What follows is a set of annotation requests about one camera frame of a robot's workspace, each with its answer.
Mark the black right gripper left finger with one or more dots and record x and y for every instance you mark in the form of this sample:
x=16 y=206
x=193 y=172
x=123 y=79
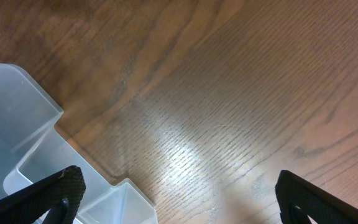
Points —
x=57 y=196

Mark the clear plastic storage bin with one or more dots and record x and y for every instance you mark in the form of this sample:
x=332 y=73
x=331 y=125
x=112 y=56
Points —
x=31 y=150

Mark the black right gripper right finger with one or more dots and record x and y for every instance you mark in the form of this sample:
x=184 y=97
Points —
x=302 y=202

